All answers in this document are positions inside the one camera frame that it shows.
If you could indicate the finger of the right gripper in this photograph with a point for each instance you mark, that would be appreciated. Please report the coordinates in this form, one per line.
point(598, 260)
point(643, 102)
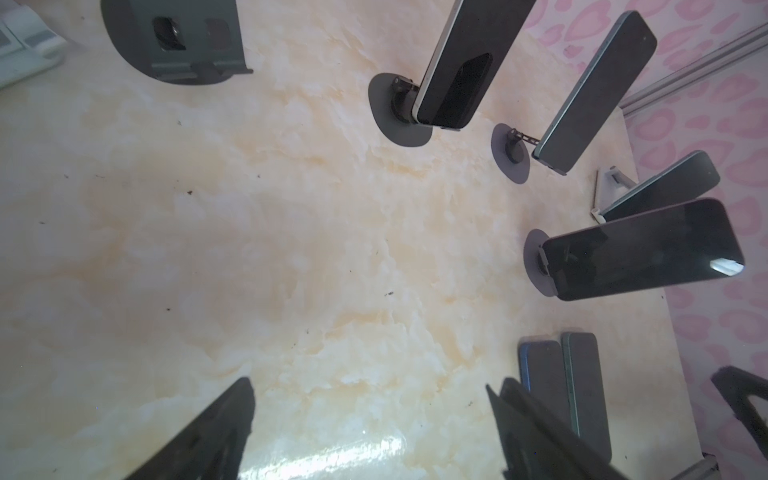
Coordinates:
point(737, 387)

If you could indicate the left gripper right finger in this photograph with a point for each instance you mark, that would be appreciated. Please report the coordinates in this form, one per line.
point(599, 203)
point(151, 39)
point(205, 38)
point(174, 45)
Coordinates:
point(537, 445)

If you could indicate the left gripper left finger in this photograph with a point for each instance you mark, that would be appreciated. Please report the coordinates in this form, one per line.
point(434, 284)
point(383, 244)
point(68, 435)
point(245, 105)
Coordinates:
point(212, 445)

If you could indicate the black phone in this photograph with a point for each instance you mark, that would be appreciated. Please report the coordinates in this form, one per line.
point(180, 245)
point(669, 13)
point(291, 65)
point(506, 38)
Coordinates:
point(588, 411)
point(619, 61)
point(472, 47)
point(685, 180)
point(542, 373)

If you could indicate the pink-edged phone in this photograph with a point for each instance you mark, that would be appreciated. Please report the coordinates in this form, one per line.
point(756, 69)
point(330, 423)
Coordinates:
point(685, 243)

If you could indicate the dark stand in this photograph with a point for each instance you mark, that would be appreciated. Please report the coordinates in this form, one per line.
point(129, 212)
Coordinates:
point(179, 42)
point(510, 152)
point(387, 93)

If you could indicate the white phone stand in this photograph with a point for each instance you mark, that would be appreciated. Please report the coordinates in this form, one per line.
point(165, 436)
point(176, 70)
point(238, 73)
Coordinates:
point(28, 45)

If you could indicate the back right white stand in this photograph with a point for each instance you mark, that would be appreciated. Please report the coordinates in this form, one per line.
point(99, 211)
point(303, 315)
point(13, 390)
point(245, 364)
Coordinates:
point(611, 186)

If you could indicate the right corner aluminium post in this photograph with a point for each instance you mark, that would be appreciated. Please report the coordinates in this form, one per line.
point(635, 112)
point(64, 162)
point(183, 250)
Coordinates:
point(725, 57)

